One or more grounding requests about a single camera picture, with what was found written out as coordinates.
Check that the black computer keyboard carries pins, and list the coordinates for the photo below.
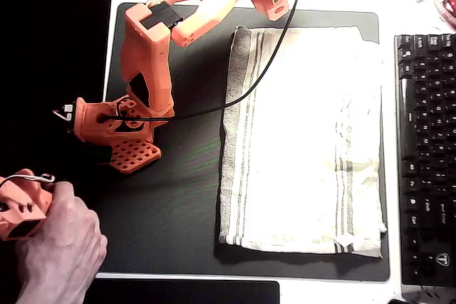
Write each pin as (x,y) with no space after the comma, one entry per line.
(427,140)

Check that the person's right forearm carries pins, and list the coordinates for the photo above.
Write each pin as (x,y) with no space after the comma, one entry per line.
(53,297)

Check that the black flat tablet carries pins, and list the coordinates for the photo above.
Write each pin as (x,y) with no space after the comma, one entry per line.
(178,293)

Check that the black desk mat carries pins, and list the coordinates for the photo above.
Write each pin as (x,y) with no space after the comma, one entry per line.
(171,193)

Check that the person's right hand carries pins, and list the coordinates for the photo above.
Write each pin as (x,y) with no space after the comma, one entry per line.
(64,240)

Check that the white striped towel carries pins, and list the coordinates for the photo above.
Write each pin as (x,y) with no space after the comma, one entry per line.
(303,140)

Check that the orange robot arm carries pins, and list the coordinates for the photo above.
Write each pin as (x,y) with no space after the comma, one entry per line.
(146,62)

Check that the dark grey device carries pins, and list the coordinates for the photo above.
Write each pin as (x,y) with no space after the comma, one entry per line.
(427,297)

